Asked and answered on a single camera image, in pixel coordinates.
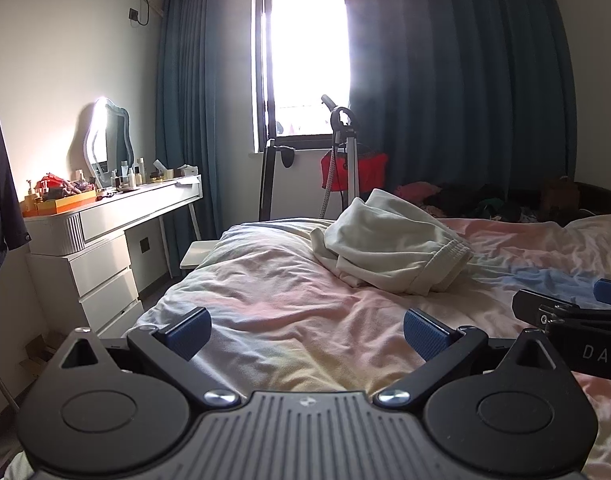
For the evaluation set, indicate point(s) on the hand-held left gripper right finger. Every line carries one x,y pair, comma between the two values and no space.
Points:
428,332

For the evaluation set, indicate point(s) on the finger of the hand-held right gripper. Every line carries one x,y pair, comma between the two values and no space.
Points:
610,292
533,305

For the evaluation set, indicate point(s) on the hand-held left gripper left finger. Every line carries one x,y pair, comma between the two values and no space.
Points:
188,332

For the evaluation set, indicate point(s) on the cream white pants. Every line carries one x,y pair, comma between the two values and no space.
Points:
385,240

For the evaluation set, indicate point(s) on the pile of dark clothes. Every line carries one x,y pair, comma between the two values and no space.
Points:
480,200

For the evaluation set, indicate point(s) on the white stool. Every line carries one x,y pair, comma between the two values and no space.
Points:
198,255

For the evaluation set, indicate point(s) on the dark headboard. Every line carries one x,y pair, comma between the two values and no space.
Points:
598,197

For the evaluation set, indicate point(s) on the pastel duvet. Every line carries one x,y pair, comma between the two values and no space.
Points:
285,300

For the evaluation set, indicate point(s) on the brown bag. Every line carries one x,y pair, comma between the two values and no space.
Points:
559,194

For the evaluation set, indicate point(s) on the white dressing table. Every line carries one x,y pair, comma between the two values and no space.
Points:
105,255

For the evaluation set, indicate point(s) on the pink cloth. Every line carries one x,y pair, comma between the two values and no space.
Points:
415,191

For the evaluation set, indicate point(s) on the cardboard box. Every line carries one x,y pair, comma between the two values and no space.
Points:
38,355

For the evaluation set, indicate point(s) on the white tissue box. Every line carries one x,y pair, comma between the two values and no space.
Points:
189,171

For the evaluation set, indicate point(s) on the group of cosmetic bottles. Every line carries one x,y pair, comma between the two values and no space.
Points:
131,175

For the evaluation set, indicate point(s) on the black folding stand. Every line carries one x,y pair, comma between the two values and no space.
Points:
268,185

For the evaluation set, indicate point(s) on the red bag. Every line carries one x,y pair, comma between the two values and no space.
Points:
373,170

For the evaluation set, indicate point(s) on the orange tray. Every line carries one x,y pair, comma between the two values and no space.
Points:
70,202

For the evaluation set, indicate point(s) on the wavy vanity mirror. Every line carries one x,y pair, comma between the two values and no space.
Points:
108,140

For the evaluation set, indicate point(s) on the narrow blue curtain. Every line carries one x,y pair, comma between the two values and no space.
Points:
195,110

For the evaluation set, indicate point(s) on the wide blue curtain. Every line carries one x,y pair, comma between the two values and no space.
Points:
460,85

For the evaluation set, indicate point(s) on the window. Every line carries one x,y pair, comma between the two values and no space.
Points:
305,50

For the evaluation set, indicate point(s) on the dark wall plug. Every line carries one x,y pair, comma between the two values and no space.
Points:
134,15

